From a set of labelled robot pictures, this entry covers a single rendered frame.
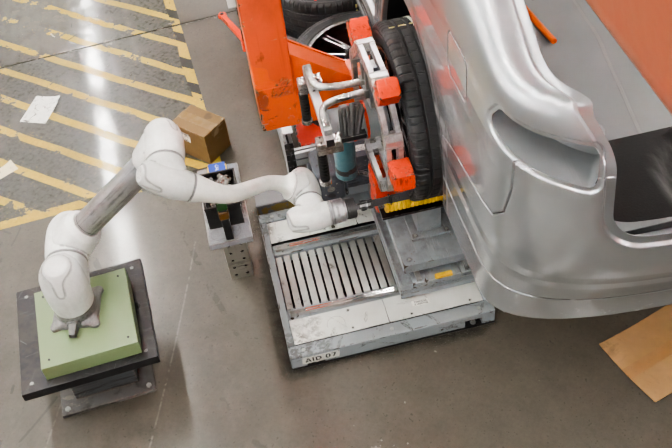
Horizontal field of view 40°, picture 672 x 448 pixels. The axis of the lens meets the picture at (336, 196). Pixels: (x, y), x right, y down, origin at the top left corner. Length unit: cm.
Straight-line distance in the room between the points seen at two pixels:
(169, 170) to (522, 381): 155
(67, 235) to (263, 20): 107
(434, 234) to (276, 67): 92
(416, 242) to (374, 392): 62
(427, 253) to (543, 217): 135
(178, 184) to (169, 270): 111
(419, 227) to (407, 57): 90
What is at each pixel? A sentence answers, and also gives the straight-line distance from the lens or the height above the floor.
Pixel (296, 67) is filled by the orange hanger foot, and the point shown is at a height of 80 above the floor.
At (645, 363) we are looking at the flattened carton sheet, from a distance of 373.
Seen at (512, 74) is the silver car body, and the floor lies 163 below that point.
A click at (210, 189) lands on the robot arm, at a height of 90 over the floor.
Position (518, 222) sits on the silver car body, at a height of 123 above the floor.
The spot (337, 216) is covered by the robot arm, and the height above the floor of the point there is 65.
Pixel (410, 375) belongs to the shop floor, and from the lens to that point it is 363.
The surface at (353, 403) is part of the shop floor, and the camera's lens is 358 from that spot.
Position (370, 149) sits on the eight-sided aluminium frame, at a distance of 356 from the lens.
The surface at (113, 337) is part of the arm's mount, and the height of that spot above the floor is 37.
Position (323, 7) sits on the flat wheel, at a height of 49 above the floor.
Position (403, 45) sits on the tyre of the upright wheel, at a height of 118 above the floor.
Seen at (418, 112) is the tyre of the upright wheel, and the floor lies 106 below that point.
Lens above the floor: 304
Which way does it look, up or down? 46 degrees down
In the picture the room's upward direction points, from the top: 8 degrees counter-clockwise
